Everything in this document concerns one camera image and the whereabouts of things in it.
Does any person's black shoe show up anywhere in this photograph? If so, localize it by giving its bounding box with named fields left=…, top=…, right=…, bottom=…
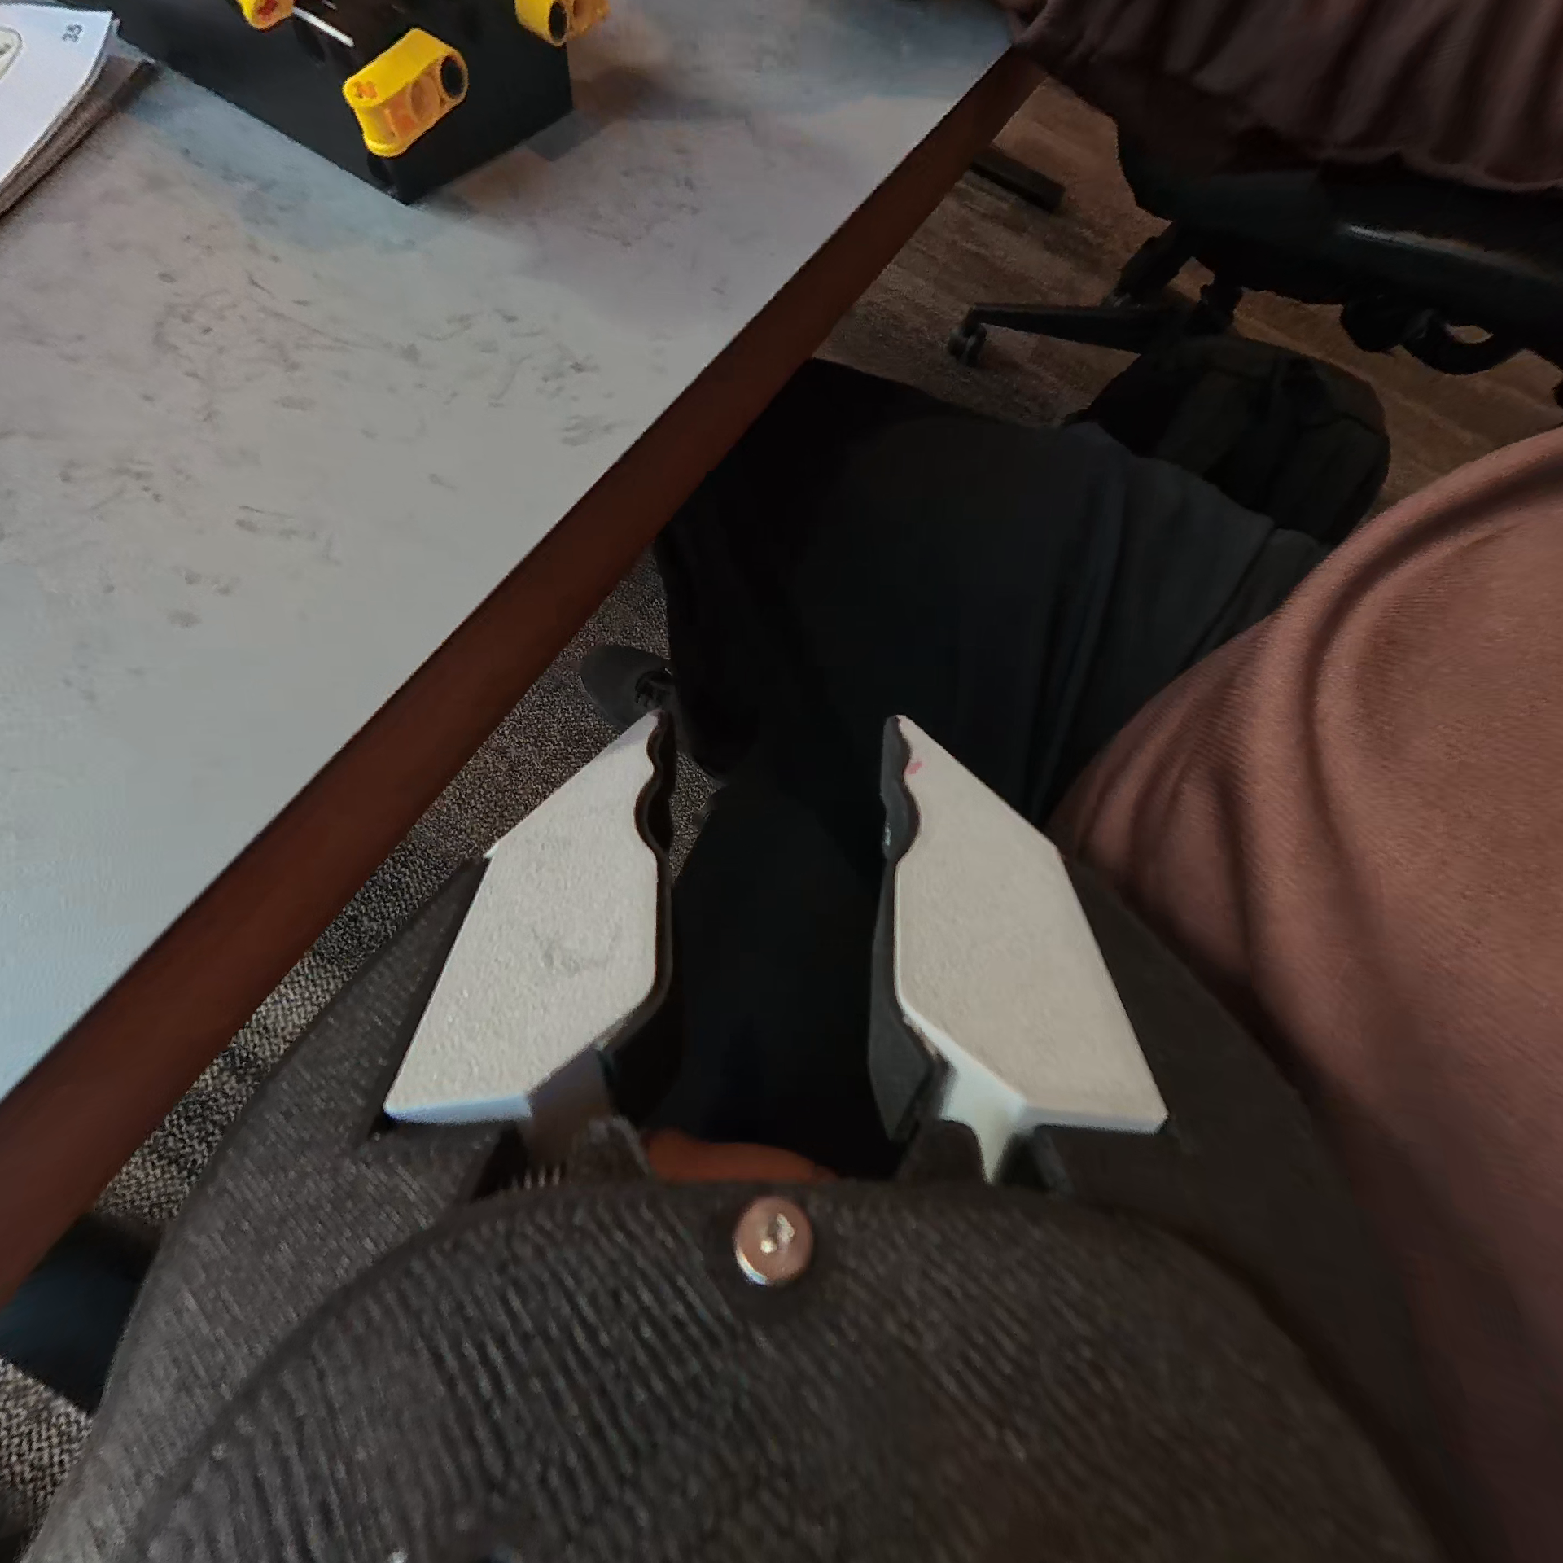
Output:
left=581, top=645, right=677, bottom=727

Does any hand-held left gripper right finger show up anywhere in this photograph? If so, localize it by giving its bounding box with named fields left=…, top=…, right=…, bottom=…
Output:
left=865, top=714, right=1171, bottom=1188

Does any person's right forearm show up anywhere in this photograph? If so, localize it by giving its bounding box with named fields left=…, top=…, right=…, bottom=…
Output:
left=1006, top=0, right=1563, bottom=191

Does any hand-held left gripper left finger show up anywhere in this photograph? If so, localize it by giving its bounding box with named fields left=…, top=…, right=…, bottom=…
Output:
left=381, top=712, right=675, bottom=1129

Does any black backpack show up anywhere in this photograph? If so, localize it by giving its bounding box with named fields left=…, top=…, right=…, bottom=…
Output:
left=1075, top=337, right=1393, bottom=546

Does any instruction booklet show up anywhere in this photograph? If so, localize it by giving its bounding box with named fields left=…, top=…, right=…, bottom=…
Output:
left=0, top=0, right=154, bottom=215

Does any person's brown shirt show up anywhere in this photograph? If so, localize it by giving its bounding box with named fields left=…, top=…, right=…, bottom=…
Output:
left=1048, top=429, right=1563, bottom=1563

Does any black and yellow brick assembly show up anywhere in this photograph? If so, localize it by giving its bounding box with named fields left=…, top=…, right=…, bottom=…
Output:
left=108, top=0, right=612, bottom=203

